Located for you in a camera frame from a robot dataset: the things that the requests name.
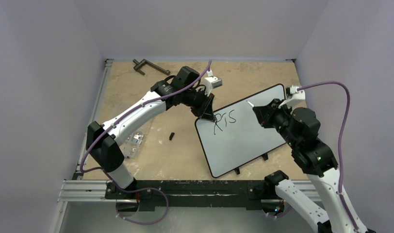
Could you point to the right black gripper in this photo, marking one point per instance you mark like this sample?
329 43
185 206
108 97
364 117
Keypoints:
267 113

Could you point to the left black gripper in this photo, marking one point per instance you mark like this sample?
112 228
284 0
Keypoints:
205 111

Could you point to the white whiteboard black frame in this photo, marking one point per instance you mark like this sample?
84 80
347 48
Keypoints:
236 137

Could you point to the black marker cap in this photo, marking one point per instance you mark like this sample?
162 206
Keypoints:
171 136

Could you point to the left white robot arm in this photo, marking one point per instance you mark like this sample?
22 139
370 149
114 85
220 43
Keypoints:
187 87

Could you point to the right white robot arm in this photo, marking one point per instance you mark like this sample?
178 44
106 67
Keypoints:
299 128

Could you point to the clear plastic screw box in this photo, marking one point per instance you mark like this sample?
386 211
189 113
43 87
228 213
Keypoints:
133 144

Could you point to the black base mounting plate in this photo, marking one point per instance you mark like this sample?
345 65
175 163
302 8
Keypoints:
146 195

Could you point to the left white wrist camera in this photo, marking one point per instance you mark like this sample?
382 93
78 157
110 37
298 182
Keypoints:
211 83

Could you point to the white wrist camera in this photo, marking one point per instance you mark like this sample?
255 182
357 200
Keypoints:
295 95
211 83

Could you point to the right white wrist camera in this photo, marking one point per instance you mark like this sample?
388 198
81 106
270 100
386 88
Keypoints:
295 95

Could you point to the dark metal clamp handle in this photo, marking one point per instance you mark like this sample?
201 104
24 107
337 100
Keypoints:
139 64

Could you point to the aluminium rail frame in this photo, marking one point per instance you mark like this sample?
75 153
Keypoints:
77 189

